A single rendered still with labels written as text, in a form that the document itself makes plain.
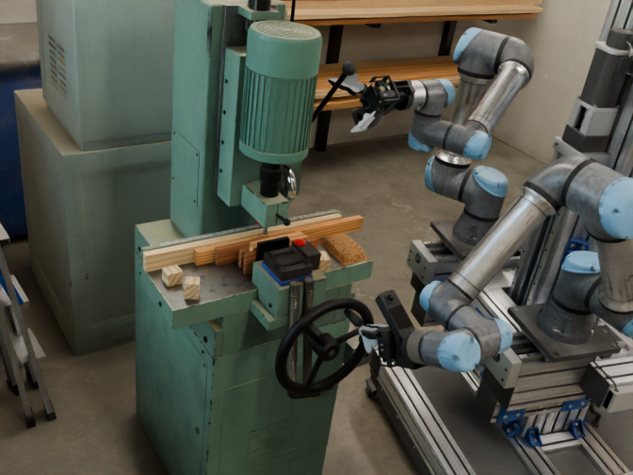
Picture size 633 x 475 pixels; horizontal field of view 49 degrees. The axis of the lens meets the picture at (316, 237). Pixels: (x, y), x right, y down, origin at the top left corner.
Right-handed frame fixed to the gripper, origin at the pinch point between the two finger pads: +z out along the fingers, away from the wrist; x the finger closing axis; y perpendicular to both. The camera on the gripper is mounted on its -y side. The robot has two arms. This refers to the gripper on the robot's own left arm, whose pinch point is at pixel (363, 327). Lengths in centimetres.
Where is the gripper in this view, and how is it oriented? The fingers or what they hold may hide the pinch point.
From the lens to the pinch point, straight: 169.6
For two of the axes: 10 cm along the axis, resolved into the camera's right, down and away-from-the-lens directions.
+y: 1.4, 9.9, 0.7
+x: 8.4, -1.5, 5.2
